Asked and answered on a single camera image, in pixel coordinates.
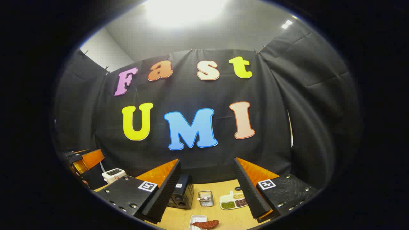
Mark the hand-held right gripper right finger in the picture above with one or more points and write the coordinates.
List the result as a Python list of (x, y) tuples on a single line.
[(247, 191)]

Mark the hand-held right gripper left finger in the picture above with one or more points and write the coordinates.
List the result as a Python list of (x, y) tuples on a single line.
[(166, 191)]

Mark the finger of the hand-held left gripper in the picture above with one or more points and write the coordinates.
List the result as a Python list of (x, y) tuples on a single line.
[(80, 166), (94, 158)]

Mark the black electric oven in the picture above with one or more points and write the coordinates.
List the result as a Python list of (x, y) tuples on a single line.
[(182, 191)]

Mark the red-brown meat piece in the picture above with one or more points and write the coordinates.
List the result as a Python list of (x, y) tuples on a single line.
[(206, 224)]

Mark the white divided plate with beans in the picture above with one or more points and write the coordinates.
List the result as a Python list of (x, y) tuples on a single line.
[(232, 202)]

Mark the white toaster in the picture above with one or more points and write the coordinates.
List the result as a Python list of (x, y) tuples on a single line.
[(113, 175)]

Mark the white rectangular plate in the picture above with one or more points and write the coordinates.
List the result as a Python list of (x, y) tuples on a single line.
[(195, 219)]

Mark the ceiling light panel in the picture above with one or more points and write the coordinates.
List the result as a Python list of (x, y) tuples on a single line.
[(185, 11), (286, 24)]

